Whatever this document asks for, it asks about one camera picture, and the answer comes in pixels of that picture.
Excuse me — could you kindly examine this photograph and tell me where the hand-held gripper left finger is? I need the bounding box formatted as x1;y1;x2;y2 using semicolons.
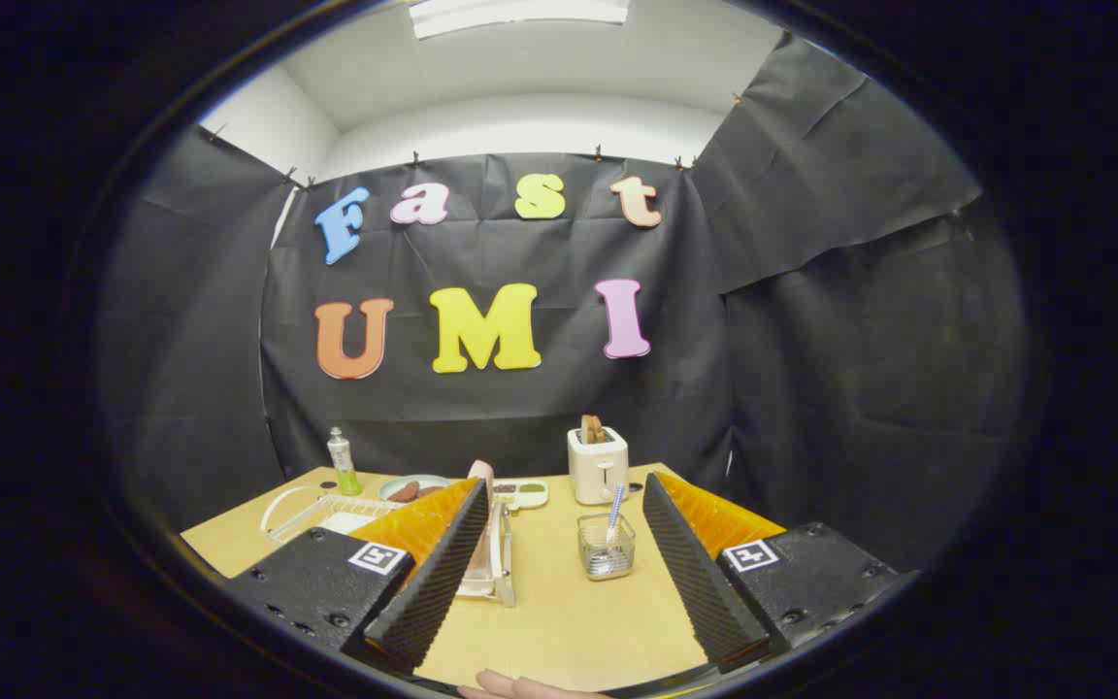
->
227;478;490;676

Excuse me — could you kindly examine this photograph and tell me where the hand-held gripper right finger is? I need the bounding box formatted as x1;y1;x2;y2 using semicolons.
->
641;473;919;674

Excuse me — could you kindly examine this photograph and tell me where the white wire dish rack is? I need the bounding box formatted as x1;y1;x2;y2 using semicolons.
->
260;476;518;608

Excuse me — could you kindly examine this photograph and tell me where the metal wire basket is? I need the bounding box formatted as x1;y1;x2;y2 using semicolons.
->
576;512;637;582

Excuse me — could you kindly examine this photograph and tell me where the spoon with blue checked handle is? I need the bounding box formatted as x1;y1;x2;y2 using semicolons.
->
602;483;628;574

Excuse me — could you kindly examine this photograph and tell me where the pink plate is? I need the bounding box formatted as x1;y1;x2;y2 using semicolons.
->
462;460;504;595

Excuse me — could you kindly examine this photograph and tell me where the pale green plate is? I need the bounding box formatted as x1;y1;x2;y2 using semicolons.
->
379;474;453;503

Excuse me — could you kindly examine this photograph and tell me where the white divided sauce dish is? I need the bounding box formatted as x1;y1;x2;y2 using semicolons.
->
491;479;549;512

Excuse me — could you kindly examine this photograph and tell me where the green liquid bottle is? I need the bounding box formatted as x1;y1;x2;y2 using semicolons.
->
327;427;363;497

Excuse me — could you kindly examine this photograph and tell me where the cream toaster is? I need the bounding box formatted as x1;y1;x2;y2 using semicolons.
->
568;427;630;506

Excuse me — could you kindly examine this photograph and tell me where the black backdrop cloth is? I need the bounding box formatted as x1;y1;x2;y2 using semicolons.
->
98;34;1031;574

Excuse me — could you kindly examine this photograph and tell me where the ceiling light panel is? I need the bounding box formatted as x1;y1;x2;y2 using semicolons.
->
409;0;630;40

